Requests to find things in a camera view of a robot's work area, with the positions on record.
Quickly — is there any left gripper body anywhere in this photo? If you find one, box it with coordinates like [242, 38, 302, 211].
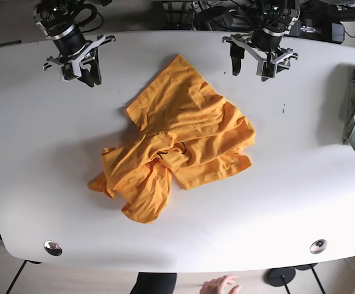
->
[239, 29, 292, 77]

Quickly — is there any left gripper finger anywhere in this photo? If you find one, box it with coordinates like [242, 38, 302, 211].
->
[222, 34, 251, 46]
[280, 50, 299, 69]

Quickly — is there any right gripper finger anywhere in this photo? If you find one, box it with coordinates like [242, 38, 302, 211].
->
[42, 56, 61, 70]
[97, 35, 116, 45]

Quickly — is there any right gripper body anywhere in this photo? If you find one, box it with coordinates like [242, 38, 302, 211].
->
[47, 32, 101, 81]

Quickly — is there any orange T-shirt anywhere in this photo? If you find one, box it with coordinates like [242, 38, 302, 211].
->
[88, 55, 255, 224]

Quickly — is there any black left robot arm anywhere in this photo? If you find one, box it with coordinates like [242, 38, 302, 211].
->
[223, 1, 300, 81]

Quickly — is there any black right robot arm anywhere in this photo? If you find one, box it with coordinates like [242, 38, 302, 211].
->
[33, 1, 116, 88]

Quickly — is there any person's bare hand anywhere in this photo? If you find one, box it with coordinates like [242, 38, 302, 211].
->
[199, 276, 241, 294]

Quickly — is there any right black floor stand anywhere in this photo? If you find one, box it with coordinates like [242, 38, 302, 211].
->
[294, 263, 326, 294]

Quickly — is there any black floor stand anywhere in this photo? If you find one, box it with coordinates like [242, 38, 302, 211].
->
[264, 266, 296, 294]
[294, 263, 326, 294]

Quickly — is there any left black floor stand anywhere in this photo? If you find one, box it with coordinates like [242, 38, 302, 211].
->
[264, 266, 296, 294]

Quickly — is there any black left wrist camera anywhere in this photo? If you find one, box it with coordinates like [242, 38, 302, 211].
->
[230, 43, 245, 76]

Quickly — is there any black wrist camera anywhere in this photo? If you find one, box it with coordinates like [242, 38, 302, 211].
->
[77, 48, 102, 88]
[230, 43, 245, 76]

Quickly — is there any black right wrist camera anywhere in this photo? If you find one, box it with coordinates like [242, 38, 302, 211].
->
[77, 48, 102, 88]

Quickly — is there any table cable grommet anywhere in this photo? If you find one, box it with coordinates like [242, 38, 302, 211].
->
[310, 239, 327, 254]
[44, 240, 63, 257]

